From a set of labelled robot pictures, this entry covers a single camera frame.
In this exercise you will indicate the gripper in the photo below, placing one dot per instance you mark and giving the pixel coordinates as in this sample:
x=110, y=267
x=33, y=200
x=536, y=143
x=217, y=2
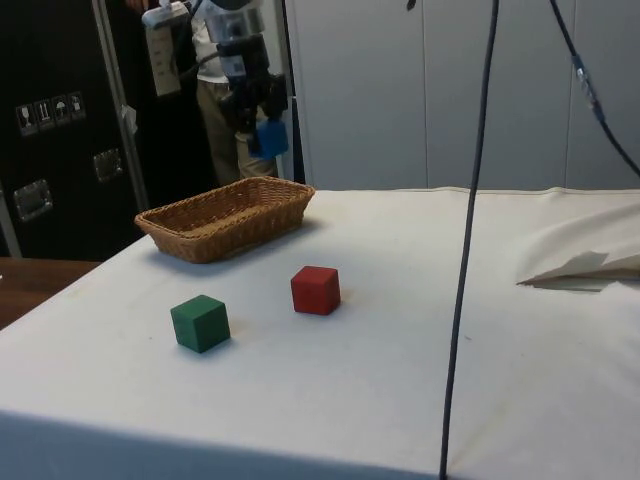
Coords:
x=250, y=55

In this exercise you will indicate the blue cube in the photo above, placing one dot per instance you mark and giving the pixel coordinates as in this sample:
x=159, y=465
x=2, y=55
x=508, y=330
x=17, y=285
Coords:
x=272, y=140

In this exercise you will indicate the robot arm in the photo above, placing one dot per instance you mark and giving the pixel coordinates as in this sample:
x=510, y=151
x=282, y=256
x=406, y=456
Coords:
x=235, y=25

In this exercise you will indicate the wicker basket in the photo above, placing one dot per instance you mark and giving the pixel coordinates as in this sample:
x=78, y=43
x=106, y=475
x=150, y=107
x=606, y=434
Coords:
x=225, y=235

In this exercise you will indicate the red cube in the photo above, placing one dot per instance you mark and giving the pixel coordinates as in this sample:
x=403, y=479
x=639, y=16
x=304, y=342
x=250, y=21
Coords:
x=315, y=292

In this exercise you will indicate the green cube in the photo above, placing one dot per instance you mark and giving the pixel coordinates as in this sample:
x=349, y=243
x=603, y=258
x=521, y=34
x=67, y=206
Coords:
x=200, y=325

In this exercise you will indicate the person in beige trousers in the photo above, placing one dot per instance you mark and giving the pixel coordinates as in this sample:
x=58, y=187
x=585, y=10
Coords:
x=220, y=140

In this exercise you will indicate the pale grey locker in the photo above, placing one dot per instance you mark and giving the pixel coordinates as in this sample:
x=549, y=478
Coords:
x=615, y=60
x=360, y=100
x=520, y=100

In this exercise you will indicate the black cabinet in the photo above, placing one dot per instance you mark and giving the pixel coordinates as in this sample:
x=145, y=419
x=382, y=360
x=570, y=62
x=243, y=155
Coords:
x=55, y=165

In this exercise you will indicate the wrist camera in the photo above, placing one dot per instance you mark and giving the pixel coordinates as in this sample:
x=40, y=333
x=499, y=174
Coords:
x=162, y=55

